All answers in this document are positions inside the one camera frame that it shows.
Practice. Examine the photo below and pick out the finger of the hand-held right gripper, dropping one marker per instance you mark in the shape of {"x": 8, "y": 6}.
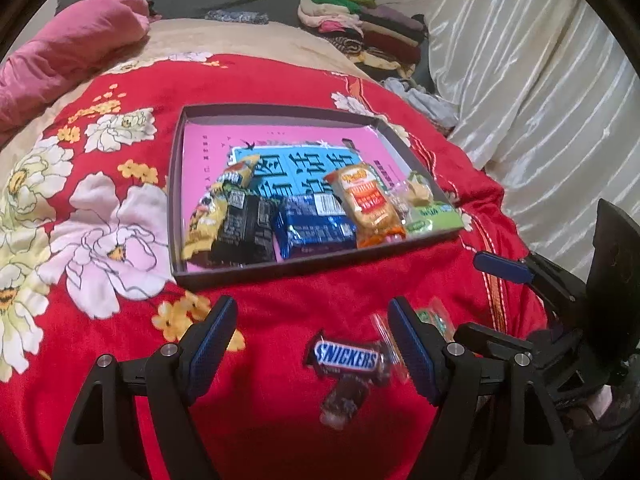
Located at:
{"x": 502, "y": 267}
{"x": 495, "y": 340}

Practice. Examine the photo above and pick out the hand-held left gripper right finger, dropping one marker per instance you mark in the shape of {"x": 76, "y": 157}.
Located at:
{"x": 415, "y": 350}

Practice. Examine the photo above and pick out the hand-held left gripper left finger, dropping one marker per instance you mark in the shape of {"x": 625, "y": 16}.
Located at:
{"x": 212, "y": 345}

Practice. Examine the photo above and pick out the brown chocolate bar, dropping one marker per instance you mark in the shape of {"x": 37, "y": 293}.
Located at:
{"x": 345, "y": 357}

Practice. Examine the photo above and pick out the small brown candy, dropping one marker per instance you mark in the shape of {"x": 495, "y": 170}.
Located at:
{"x": 342, "y": 400}

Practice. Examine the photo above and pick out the black snack packet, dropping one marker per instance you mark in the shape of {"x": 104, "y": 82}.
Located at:
{"x": 245, "y": 235}

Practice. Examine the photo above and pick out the yellow snack packet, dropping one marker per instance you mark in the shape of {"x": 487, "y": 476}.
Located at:
{"x": 205, "y": 215}

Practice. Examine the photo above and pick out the blue snack packet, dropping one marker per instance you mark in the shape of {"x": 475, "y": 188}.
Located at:
{"x": 310, "y": 232}

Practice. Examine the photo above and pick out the orange snack packet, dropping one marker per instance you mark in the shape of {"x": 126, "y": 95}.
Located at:
{"x": 367, "y": 200}

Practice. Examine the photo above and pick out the shallow cardboard box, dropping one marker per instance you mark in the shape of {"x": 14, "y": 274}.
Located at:
{"x": 210, "y": 135}

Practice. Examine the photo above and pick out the clear twist candy wrapper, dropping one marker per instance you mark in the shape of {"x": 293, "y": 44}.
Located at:
{"x": 385, "y": 332}

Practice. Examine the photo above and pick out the small green candy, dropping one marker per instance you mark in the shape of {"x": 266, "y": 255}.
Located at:
{"x": 434, "y": 319}

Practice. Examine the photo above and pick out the green snack packet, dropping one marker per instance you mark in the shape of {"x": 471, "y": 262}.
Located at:
{"x": 430, "y": 220}

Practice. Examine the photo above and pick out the red floral blanket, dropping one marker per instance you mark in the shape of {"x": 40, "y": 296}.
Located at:
{"x": 300, "y": 305}

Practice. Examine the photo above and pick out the pale blue crumpled clothes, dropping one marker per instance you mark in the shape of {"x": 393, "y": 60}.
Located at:
{"x": 425, "y": 102}

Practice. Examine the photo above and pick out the white satin curtain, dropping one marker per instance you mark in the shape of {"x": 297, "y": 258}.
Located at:
{"x": 525, "y": 60}

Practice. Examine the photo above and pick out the stack of folded clothes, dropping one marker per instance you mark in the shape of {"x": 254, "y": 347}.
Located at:
{"x": 380, "y": 25}

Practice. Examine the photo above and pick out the beige bed sheet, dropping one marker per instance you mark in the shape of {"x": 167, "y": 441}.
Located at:
{"x": 225, "y": 35}

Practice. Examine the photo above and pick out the dark patterned cloth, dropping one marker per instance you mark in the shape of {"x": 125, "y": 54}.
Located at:
{"x": 235, "y": 15}

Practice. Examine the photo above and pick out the pink pillow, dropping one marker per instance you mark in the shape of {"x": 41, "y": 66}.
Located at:
{"x": 75, "y": 40}

